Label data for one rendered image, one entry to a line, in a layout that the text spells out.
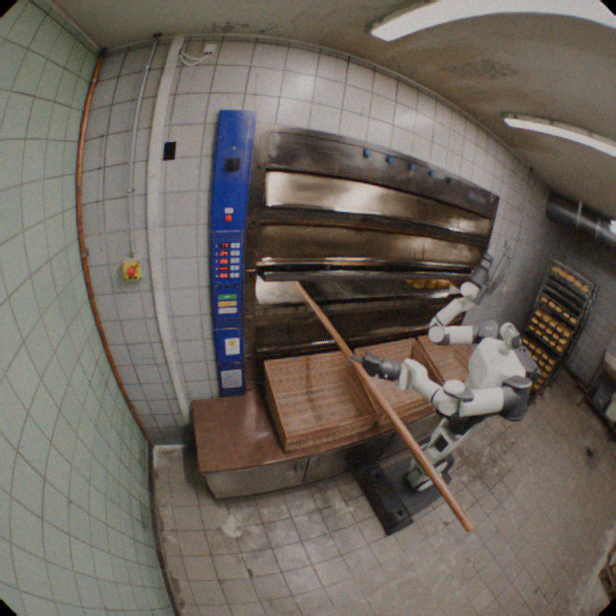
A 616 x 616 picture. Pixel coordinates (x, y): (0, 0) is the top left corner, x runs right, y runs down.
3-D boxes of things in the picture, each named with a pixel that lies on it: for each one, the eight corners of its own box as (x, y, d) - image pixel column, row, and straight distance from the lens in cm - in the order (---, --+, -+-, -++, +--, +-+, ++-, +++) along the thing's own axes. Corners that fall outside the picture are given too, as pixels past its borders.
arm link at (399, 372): (385, 387, 111) (411, 392, 113) (393, 363, 107) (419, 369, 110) (384, 377, 121) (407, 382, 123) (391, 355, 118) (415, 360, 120)
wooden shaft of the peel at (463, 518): (472, 529, 90) (478, 526, 88) (465, 534, 88) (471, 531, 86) (293, 277, 181) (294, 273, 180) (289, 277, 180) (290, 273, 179)
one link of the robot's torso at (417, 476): (418, 465, 209) (434, 437, 166) (431, 485, 206) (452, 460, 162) (400, 475, 204) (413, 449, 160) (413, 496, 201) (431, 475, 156)
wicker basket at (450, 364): (405, 362, 228) (416, 335, 214) (447, 352, 267) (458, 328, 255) (439, 402, 207) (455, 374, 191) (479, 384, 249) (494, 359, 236)
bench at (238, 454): (206, 442, 222) (192, 396, 176) (436, 388, 315) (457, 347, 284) (217, 505, 198) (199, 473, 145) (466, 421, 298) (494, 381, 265)
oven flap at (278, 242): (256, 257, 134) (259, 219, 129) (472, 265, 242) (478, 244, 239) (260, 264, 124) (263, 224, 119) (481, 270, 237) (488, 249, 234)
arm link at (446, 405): (413, 399, 109) (442, 424, 97) (414, 377, 103) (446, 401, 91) (433, 390, 114) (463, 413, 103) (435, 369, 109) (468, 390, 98)
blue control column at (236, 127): (211, 317, 361) (214, 147, 310) (223, 316, 361) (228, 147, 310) (229, 443, 220) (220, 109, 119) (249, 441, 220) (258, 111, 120)
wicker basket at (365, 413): (261, 391, 176) (262, 359, 157) (339, 378, 193) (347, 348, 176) (283, 453, 148) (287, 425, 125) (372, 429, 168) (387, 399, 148)
